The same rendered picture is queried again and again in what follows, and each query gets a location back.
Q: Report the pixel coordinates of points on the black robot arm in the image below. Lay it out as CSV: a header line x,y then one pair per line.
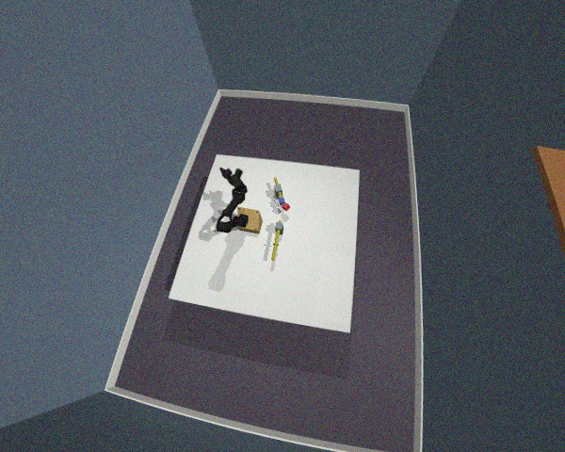
x,y
237,198

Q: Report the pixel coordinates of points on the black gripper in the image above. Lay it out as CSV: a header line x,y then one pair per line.
x,y
227,174

